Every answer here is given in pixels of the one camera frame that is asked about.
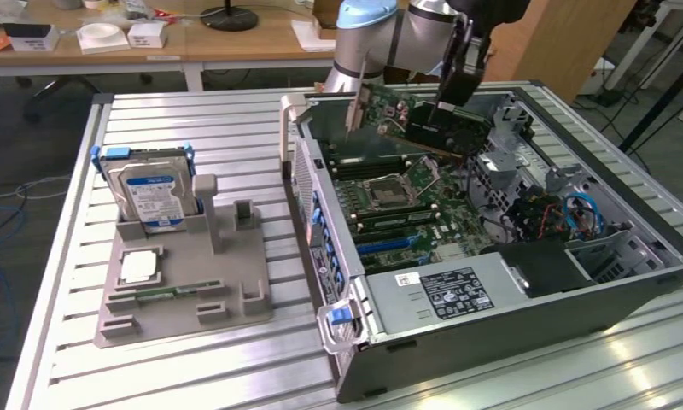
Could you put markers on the grey printed parts rack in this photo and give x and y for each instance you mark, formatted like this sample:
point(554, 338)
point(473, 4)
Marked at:
point(175, 307)

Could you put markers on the green motherboard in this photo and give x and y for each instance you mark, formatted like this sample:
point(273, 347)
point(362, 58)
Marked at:
point(426, 239)

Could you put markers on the metal socket cover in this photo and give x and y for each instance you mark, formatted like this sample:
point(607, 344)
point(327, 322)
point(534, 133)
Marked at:
point(426, 171)

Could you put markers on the wooden cabinet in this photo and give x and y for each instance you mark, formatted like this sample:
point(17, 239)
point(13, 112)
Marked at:
point(558, 51)

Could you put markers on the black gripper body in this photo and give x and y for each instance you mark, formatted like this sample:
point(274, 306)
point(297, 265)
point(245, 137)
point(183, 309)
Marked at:
point(489, 13)

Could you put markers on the silver CPU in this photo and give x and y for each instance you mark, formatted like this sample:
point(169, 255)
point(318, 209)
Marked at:
point(138, 268)

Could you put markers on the black plastic shroud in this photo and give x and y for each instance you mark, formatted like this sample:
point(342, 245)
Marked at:
point(541, 265)

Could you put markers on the black RAM slot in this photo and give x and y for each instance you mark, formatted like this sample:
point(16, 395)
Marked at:
point(369, 167)
point(370, 174)

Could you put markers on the black lamp base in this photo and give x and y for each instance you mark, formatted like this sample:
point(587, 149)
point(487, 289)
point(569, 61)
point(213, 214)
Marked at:
point(227, 20)

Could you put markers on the perforated metal drive cage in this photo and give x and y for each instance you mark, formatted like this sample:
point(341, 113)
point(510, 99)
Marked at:
point(506, 175)

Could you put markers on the grey metal disk bay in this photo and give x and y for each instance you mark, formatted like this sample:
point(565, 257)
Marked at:
point(631, 252)

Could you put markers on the black stand pole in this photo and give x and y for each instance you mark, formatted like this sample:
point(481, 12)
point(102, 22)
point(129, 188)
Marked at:
point(654, 107)

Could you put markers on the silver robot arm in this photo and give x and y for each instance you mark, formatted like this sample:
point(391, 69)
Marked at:
point(363, 47)

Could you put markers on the white flat box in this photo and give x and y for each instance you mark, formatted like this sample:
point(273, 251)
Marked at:
point(313, 38)

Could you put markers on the black chair base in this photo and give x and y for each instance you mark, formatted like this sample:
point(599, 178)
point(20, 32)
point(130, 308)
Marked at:
point(45, 91)

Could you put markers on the long black expansion slot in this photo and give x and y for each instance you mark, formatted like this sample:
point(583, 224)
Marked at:
point(386, 235)

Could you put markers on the green graphics card black shroud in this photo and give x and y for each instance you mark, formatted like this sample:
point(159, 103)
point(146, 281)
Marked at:
point(386, 107)

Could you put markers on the RAM stick with green label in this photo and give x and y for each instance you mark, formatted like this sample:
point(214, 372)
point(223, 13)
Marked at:
point(393, 220)

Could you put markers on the white box with round recess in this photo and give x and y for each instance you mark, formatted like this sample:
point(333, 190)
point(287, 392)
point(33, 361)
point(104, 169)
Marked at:
point(102, 40)

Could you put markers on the CPU socket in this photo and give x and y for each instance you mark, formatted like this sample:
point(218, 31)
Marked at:
point(390, 191)

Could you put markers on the white box with black lid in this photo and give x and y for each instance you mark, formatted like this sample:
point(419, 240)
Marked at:
point(30, 40)

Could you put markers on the brown cardboard box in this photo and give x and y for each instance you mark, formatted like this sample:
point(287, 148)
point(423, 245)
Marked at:
point(323, 13)

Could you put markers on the grey power supply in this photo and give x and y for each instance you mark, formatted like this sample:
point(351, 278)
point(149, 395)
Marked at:
point(410, 299)

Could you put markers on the blue card clip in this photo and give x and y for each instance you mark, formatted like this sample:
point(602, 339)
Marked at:
point(334, 269)
point(330, 255)
point(321, 220)
point(339, 282)

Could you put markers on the hard disk with blue bracket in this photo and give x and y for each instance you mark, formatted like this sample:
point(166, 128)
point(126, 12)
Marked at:
point(147, 192)

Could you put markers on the small white labelled box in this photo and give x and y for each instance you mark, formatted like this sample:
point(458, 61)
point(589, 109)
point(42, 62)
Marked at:
point(146, 36)

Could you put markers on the black open PC case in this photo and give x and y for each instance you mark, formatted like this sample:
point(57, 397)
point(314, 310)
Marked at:
point(489, 341)

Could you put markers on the wooden desk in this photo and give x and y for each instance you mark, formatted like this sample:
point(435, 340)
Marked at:
point(233, 47)

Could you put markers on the blue expansion slot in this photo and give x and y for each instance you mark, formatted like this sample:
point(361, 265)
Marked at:
point(383, 245)

